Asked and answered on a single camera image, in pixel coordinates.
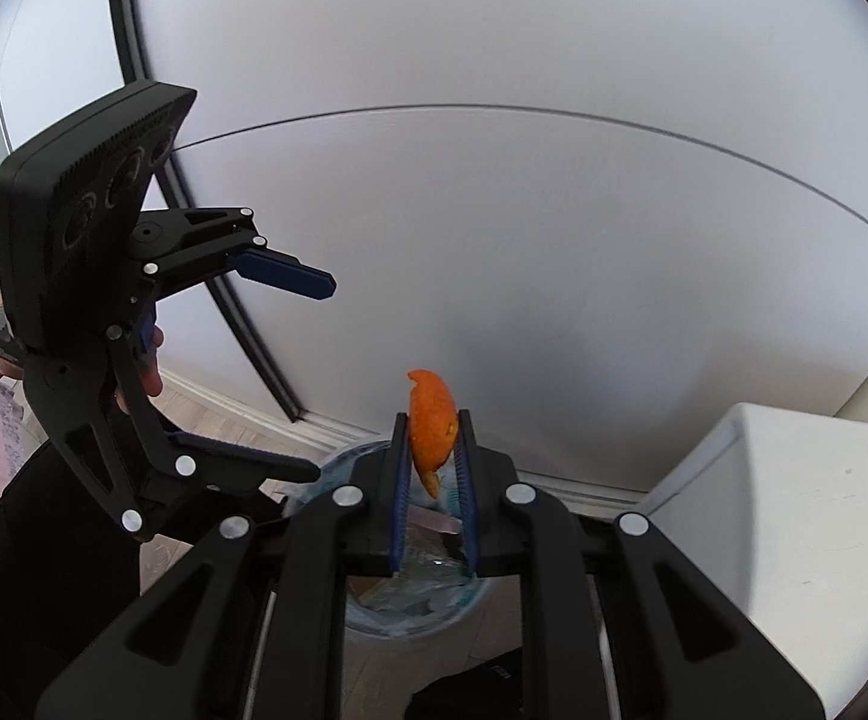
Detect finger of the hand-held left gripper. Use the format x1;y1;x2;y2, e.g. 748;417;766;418
23;324;323;543
130;205;338;303

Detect orange peel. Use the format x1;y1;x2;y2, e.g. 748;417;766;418
406;369;459;500

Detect trash can with blue bag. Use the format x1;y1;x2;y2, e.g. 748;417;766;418
280;439;495;642

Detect black pants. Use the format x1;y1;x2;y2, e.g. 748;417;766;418
0;439;150;720

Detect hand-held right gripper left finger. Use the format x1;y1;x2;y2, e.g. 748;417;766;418
35;412;414;720

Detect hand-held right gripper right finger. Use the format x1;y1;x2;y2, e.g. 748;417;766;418
455;409;833;720

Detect white nightstand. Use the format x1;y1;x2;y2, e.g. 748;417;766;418
640;403;868;691

